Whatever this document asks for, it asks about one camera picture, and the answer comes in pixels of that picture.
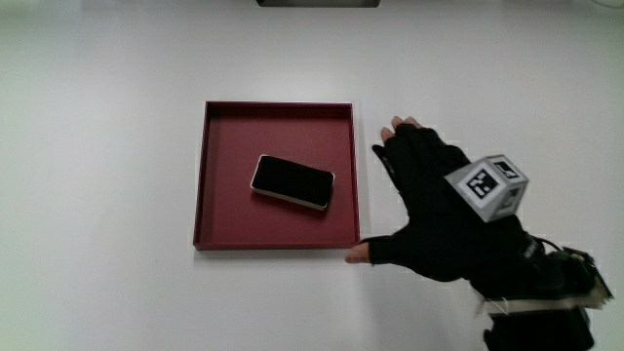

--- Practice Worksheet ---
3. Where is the person's right hand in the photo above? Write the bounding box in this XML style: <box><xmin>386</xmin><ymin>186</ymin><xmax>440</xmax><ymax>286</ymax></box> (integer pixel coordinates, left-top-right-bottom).
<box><xmin>344</xmin><ymin>115</ymin><xmax>543</xmax><ymax>297</ymax></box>

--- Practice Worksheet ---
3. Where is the dark red square tray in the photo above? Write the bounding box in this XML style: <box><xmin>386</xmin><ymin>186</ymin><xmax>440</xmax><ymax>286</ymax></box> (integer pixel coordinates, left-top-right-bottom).
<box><xmin>192</xmin><ymin>100</ymin><xmax>362</xmax><ymax>252</ymax></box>

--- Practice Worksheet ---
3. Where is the black smartphone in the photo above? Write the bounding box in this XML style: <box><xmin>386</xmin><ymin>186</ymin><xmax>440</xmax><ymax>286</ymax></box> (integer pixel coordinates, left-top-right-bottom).
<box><xmin>250</xmin><ymin>153</ymin><xmax>336</xmax><ymax>212</ymax></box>

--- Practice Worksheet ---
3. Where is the person's right forearm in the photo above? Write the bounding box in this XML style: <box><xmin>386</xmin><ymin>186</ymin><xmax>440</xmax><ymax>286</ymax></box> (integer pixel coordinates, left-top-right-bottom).
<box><xmin>468</xmin><ymin>234</ymin><xmax>615</xmax><ymax>351</ymax></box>

